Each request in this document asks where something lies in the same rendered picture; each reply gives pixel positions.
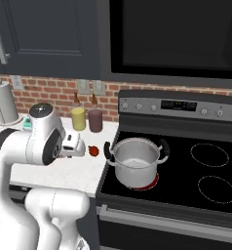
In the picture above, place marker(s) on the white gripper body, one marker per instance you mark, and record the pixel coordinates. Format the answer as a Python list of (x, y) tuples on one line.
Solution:
[(79, 147)]

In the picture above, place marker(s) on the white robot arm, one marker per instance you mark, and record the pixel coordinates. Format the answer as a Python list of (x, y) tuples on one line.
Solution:
[(10, 169)]

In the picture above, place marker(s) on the red tomato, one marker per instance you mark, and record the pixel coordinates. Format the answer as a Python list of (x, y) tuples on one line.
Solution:
[(93, 151)]

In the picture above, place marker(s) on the yellow bottle with brown cap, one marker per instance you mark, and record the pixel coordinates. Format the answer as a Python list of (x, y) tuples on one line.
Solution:
[(78, 118)]

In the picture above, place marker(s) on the maroon bottle with brown cap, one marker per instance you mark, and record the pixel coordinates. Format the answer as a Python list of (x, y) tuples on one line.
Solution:
[(95, 120)]

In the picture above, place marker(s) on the teal and white small object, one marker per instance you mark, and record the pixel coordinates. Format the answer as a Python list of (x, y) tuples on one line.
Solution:
[(27, 123)]

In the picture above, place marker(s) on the grey stove knob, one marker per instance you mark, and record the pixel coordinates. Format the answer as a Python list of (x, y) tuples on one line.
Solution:
[(153, 107), (204, 111), (219, 113), (124, 105), (139, 106)]

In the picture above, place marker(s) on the white paper towel roll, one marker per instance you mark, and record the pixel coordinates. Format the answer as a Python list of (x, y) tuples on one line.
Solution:
[(3, 104)]

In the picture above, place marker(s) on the black stove with grey panel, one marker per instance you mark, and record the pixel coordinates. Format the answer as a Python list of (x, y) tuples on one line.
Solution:
[(186, 169)]

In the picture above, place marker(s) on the dark grey cupboard door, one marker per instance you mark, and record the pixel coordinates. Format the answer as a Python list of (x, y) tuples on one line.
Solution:
[(49, 35)]

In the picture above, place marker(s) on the black oven door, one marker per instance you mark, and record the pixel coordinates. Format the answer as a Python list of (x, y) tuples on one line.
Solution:
[(153, 237)]

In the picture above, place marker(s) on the black microwave oven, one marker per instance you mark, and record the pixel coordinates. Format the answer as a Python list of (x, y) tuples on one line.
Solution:
[(173, 35)]

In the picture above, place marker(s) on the grey wall outlet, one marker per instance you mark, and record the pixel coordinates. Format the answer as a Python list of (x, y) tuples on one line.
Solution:
[(16, 82), (98, 88), (83, 87)]

